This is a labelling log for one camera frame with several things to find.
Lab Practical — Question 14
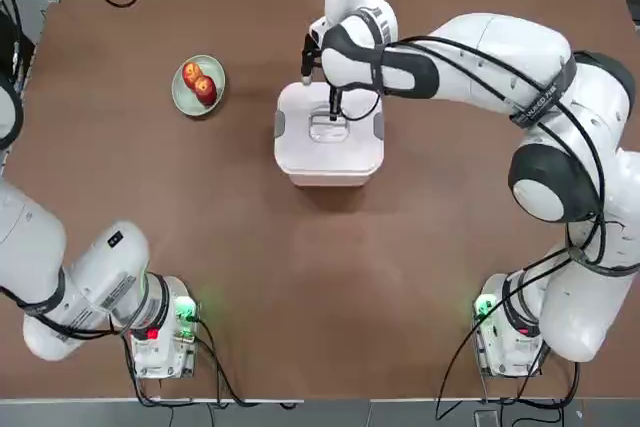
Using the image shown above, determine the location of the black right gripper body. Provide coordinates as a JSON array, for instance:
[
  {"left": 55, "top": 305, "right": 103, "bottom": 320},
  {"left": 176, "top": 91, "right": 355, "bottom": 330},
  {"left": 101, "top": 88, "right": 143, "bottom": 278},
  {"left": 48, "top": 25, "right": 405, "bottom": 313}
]
[{"left": 302, "top": 33, "right": 324, "bottom": 62}]

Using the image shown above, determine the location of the white lid with grey clasps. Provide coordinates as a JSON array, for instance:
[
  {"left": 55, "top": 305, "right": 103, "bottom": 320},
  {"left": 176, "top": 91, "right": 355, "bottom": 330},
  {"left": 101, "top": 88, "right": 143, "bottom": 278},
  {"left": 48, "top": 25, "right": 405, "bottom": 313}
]
[{"left": 273, "top": 82, "right": 387, "bottom": 176}]

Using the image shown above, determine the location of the red yellow apple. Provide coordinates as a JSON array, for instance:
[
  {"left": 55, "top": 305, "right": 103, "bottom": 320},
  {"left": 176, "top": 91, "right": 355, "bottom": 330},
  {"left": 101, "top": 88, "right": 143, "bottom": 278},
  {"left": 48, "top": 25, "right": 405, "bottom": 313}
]
[
  {"left": 193, "top": 75, "right": 219, "bottom": 106},
  {"left": 181, "top": 62, "right": 205, "bottom": 90}
]

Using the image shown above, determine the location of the pale pink storage box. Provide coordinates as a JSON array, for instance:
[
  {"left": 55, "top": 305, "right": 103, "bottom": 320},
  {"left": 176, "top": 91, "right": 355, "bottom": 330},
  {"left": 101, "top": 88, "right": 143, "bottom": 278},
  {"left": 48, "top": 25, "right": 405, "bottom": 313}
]
[{"left": 286, "top": 165, "right": 377, "bottom": 190}]

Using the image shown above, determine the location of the green round plate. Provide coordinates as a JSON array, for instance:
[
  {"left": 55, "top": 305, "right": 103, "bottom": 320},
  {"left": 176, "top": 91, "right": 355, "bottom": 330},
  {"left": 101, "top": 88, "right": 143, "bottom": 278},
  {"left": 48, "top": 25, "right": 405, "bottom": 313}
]
[{"left": 171, "top": 55, "right": 227, "bottom": 119}]

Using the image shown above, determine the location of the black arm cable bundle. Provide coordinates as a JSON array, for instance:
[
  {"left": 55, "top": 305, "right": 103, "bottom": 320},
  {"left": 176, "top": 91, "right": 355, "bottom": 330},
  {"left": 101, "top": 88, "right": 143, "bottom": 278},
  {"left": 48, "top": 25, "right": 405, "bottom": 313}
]
[
  {"left": 344, "top": 35, "right": 614, "bottom": 421},
  {"left": 0, "top": 286, "right": 247, "bottom": 407}
]

